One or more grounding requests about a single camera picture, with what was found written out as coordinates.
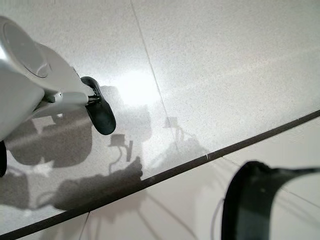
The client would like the black robot left foot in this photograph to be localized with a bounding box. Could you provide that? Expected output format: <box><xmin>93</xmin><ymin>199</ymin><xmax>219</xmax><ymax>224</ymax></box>
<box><xmin>80</xmin><ymin>75</ymin><xmax>117</xmax><ymax>136</ymax></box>

